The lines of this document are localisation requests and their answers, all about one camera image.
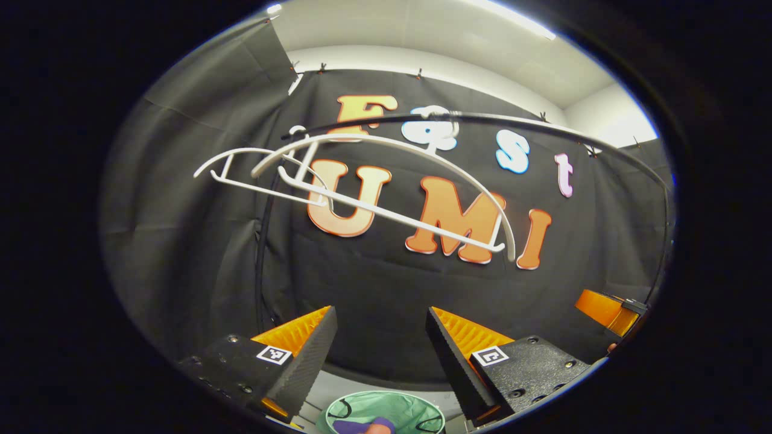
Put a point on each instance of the black clothes rack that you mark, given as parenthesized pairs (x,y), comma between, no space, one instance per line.
(512,118)

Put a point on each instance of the white clothes hanger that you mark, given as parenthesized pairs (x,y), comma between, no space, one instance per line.
(362,137)
(241,150)

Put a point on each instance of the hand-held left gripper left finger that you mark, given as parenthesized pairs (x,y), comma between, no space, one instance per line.
(301,374)

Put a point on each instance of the green laundry hamper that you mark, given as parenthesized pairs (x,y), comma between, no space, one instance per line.
(410,410)

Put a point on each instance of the purple ribbed jacket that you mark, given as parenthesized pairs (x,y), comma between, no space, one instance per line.
(350,427)

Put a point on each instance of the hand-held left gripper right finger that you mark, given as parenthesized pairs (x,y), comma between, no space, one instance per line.
(461,374)

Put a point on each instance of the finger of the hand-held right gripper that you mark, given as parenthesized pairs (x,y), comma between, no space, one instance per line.
(603,307)

